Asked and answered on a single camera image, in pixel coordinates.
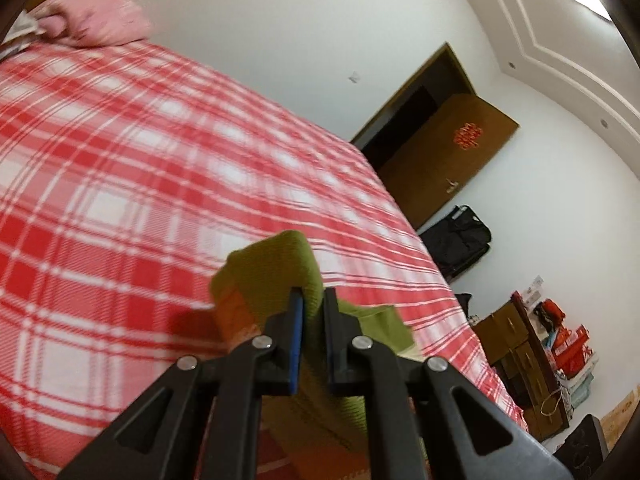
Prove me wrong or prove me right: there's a green knit sweater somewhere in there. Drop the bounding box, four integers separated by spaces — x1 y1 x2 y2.
207 230 432 480

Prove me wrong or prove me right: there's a brown wooden dresser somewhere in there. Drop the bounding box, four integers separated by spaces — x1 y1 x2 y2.
474 292 568 442

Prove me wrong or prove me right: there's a black bag on floor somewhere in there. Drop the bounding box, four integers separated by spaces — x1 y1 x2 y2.
456 292 473 318

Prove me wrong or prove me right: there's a black box on floor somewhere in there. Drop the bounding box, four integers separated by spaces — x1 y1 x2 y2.
553 414 608 479

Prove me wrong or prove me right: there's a red boxes stack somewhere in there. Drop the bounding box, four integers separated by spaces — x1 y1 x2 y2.
520 275 599 413

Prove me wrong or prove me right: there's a black folded stroller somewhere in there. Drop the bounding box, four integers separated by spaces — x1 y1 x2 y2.
420 205 492 282

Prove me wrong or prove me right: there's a red plaid bed sheet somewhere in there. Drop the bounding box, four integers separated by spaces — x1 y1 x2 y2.
1 42 524 479

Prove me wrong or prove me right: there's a brown wooden door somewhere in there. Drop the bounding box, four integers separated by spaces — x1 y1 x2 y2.
375 92 521 232

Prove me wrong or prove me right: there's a red door decoration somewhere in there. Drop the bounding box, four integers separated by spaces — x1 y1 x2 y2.
454 122 484 151

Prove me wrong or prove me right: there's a pink floral pillow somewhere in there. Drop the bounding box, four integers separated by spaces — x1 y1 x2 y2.
29 0 152 48

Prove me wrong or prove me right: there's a white patterned pillow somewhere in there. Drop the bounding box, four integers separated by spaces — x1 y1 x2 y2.
0 10 44 61

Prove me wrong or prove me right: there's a silver door handle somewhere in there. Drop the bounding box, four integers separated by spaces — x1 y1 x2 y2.
446 180 460 194

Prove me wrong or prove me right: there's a dark wooden door frame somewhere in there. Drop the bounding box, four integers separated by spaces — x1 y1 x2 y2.
352 42 476 171

